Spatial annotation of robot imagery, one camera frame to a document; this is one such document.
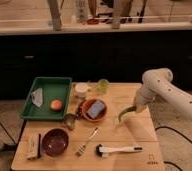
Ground blue sponge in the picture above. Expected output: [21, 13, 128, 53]
[87, 100, 105, 119]

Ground orange bowl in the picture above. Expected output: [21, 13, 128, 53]
[82, 99, 107, 122]

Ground orange fruit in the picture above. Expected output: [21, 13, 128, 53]
[50, 99, 62, 111]

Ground small metal cup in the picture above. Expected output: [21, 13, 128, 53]
[62, 114, 76, 130]

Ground crumpled white cloth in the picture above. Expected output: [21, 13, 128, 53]
[31, 88, 43, 107]

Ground metal fork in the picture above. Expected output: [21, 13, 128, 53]
[75, 127, 99, 157]

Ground black cable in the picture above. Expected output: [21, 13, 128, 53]
[154, 125, 192, 171]

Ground green translucent cup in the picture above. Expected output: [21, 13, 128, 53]
[98, 79, 109, 94]

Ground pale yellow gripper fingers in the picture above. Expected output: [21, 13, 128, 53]
[134, 103, 147, 113]

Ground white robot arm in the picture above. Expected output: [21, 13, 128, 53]
[133, 68, 192, 121]

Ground dark maroon bowl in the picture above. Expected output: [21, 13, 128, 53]
[42, 128, 69, 157]

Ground green plastic tray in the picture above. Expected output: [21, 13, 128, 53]
[21, 77, 72, 121]

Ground wooden block with black stick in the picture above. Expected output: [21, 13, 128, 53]
[26, 133, 41, 160]

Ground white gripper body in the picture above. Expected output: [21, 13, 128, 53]
[134, 84, 156, 105]

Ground white dish brush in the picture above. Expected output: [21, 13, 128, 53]
[95, 144, 143, 157]

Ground dark grapes bunch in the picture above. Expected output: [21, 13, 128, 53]
[75, 100, 85, 120]

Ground white cup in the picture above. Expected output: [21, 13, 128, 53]
[75, 83, 89, 98]

